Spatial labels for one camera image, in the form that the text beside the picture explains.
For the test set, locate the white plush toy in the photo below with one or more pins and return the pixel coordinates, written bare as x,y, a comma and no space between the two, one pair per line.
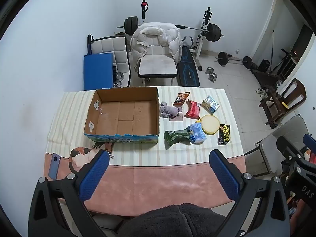
308,156

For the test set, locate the orange snack packet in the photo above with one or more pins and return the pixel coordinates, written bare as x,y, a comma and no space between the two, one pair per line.
181,97

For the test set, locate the chrome dumbbell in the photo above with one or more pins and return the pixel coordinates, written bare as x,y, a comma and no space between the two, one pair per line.
213,77
209,70

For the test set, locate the black box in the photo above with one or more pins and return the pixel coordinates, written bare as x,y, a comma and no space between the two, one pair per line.
264,65

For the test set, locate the black yellow wipes packet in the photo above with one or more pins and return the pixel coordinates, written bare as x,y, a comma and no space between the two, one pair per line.
224,134

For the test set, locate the white shoes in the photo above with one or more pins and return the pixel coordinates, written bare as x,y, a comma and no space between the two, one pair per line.
262,92

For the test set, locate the white puffer jacket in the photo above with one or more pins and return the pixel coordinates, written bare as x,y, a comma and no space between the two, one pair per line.
153,37

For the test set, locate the short barbell with black plates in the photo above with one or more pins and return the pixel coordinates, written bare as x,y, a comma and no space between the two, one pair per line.
223,58

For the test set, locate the cardboard box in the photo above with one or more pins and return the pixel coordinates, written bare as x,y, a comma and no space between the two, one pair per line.
123,118

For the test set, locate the person's dark fleece clothing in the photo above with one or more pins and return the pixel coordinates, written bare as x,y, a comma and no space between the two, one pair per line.
172,222

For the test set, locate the red packet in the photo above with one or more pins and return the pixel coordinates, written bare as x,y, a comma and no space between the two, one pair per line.
193,109

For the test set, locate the blue folded mat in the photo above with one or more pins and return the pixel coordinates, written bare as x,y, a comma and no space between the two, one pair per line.
97,70

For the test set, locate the long barbell with black plates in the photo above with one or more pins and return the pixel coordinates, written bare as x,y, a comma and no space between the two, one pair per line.
130,24

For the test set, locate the clear blue packet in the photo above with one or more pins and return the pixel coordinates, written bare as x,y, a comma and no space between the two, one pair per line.
196,133

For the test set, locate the black pole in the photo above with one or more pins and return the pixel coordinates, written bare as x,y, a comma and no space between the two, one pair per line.
272,51

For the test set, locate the grey folding chair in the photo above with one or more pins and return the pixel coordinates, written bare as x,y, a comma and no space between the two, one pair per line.
286,133

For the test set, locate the black weight plates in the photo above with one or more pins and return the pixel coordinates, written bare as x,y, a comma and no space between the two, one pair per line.
254,66

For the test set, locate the white quilted chair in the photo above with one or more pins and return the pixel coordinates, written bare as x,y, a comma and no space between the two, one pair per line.
108,45

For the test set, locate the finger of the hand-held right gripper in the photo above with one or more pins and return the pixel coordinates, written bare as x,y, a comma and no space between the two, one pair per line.
309,140
290,150

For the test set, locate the black exercise frame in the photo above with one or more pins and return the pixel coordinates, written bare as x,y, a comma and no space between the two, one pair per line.
284,59

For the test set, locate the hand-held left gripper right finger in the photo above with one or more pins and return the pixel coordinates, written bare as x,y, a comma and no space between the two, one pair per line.
224,175

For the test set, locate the white padded chair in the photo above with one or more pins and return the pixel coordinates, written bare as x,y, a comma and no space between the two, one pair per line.
156,65

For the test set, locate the round yellow sponge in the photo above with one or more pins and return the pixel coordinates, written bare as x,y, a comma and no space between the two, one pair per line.
209,124

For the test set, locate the white barbell rack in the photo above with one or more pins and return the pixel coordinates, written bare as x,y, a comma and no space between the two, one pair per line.
201,44

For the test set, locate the white blue tissue pack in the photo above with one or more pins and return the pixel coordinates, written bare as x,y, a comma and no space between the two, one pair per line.
210,104

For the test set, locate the black blue exercise bar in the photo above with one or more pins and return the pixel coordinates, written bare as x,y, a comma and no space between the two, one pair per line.
90,45

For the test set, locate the chrome weights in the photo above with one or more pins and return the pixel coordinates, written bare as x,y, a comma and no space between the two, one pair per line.
118,76

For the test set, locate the dark wooden chair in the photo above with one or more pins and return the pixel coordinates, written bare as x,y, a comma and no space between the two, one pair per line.
295,91

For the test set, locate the grey fabric bundle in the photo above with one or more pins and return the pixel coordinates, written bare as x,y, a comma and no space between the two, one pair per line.
167,109

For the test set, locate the black blue weight bench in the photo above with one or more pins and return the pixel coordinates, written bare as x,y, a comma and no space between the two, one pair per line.
187,71

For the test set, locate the blue smartphone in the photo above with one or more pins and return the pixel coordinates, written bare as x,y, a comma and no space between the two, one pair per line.
53,166

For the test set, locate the green packet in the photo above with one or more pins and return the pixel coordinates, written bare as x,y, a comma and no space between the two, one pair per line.
175,137

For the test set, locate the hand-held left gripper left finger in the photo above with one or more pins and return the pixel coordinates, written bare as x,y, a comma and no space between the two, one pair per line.
95,175

